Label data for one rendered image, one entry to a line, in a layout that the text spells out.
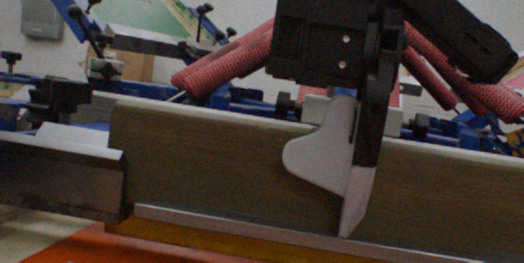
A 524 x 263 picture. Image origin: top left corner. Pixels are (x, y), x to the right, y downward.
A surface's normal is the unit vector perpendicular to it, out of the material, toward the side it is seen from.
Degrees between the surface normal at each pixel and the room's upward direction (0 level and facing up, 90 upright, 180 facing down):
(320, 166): 83
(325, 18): 90
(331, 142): 83
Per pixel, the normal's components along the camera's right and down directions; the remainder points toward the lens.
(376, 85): -0.03, -0.15
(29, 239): 0.15, -0.98
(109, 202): -0.07, 0.09
